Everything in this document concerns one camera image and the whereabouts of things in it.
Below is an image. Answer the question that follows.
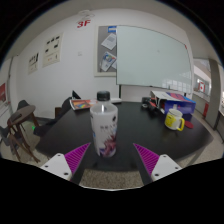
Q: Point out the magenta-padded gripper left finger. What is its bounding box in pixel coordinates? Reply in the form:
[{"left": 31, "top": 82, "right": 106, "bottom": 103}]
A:
[{"left": 40, "top": 142, "right": 92, "bottom": 185}]

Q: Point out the small white wall poster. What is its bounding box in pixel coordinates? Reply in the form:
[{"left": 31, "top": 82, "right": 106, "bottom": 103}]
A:
[{"left": 27, "top": 51, "right": 40, "bottom": 75}]

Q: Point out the white ceiling fixture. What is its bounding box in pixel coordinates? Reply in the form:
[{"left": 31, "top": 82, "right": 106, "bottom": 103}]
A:
[{"left": 78, "top": 9, "right": 96, "bottom": 20}]

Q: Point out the large white wall poster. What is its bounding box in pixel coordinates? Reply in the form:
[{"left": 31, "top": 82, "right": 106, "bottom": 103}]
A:
[{"left": 42, "top": 32, "right": 64, "bottom": 69}]

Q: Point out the red wall poster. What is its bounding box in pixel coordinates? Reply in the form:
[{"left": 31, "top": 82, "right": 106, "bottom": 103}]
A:
[{"left": 0, "top": 83, "right": 7, "bottom": 104}]

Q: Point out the yellow and white mug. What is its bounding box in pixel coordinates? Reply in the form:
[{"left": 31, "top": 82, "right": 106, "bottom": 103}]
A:
[{"left": 164, "top": 108, "right": 186, "bottom": 132}]

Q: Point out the colourful magazine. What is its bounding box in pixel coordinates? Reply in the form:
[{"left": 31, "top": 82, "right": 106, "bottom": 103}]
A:
[{"left": 69, "top": 98, "right": 98, "bottom": 111}]

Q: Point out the black chair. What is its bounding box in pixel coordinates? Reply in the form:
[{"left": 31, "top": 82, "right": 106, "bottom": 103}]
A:
[{"left": 33, "top": 96, "right": 73, "bottom": 136}]

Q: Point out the round wooden side table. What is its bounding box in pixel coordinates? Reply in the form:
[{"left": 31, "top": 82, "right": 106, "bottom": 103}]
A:
[{"left": 6, "top": 104, "right": 41, "bottom": 164}]

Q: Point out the dark grey chair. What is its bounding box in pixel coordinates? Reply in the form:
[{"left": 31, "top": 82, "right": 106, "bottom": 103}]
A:
[{"left": 16, "top": 99, "right": 31, "bottom": 113}]

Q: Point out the white-labelled clear drink bottle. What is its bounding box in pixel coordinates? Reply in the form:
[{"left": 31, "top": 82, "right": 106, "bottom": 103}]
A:
[{"left": 89, "top": 90, "right": 119, "bottom": 158}]

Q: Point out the black and red desk tool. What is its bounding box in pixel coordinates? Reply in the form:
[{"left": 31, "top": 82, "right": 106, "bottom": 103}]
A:
[{"left": 141, "top": 96, "right": 164, "bottom": 116}]

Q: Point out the grey bulletin board with papers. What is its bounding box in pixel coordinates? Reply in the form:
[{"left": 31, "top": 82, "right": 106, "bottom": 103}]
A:
[{"left": 94, "top": 24, "right": 118, "bottom": 78}]

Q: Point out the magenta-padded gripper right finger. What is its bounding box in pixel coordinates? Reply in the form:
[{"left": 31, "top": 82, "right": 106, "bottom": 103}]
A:
[{"left": 133, "top": 143, "right": 183, "bottom": 186}]

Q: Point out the red floor number sign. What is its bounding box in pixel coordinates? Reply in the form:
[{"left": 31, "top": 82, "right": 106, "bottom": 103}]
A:
[{"left": 76, "top": 19, "right": 92, "bottom": 29}]

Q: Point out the blue cardboard box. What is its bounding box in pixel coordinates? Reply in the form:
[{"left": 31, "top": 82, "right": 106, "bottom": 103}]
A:
[{"left": 149, "top": 89, "right": 197, "bottom": 122}]

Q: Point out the large whiteboard on stand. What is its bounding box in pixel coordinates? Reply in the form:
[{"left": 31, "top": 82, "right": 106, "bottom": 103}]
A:
[{"left": 115, "top": 25, "right": 194, "bottom": 94}]

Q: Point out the flat round red coaster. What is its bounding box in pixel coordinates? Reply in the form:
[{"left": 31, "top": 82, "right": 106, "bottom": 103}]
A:
[{"left": 184, "top": 119, "right": 195, "bottom": 130}]

